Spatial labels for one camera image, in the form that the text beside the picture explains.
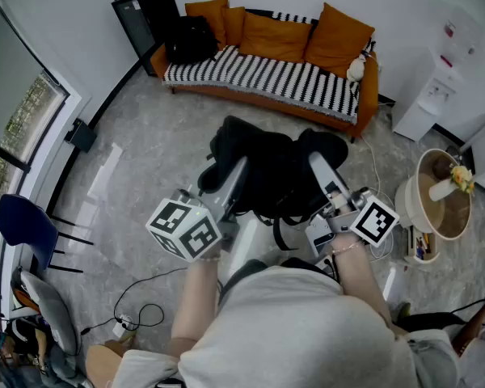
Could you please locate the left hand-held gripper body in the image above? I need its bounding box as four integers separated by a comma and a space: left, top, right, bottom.
145, 188, 241, 263

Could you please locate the white plush toy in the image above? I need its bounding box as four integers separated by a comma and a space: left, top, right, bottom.
346, 53, 368, 82

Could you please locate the right wrist bracelet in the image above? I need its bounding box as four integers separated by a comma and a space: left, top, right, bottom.
331, 240, 363, 255

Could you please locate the blue chair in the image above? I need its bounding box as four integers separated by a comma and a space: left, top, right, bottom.
0, 194, 95, 274

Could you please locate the black backpack with red mark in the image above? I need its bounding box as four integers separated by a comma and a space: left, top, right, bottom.
164, 15, 220, 65

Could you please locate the black garment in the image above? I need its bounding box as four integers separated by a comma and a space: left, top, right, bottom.
196, 115, 349, 252

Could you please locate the black floor cable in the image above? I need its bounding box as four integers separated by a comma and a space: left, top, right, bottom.
80, 267, 189, 337

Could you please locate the wide orange cushion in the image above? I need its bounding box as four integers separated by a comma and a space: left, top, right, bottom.
238, 11, 313, 64

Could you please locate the orange sofa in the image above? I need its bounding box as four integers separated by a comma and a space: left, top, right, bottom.
150, 8, 380, 144

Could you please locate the grey chair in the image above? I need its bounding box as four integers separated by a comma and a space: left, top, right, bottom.
11, 267, 82, 357

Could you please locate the person's left forearm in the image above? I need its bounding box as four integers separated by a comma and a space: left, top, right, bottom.
167, 252, 223, 359

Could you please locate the large orange cushion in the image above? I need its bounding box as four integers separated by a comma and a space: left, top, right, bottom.
184, 0, 230, 50

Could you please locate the white pen holder box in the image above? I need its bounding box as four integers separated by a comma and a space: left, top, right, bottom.
403, 224, 441, 265

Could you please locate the white power strip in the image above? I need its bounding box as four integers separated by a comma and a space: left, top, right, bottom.
112, 314, 135, 339

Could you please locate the black wall box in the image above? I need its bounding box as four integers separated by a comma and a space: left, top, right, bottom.
63, 118, 98, 154

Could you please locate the window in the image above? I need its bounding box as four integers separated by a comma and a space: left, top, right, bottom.
0, 70, 70, 290

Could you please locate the person's grey shirt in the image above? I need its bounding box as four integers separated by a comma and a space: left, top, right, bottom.
112, 264, 462, 388

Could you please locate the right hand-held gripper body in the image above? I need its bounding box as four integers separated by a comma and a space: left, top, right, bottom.
305, 182, 401, 258

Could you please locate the person's right forearm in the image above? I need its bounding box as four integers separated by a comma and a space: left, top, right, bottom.
331, 232, 393, 331

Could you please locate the white water dispenser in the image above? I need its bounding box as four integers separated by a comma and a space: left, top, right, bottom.
390, 10, 484, 143

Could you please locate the white vase with yellow flowers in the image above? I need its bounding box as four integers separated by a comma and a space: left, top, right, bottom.
428, 164, 476, 202

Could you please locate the square orange cushion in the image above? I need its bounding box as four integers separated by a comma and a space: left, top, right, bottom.
305, 2, 376, 79

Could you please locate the round white side table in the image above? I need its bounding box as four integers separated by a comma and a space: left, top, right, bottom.
394, 148, 473, 241

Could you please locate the black cabinet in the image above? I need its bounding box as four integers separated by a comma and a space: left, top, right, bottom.
111, 0, 182, 77

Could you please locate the small orange cushion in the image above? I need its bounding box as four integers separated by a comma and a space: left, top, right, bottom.
221, 6, 247, 47

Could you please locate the black and white patterned blanket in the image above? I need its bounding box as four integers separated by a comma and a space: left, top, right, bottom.
162, 9, 377, 125

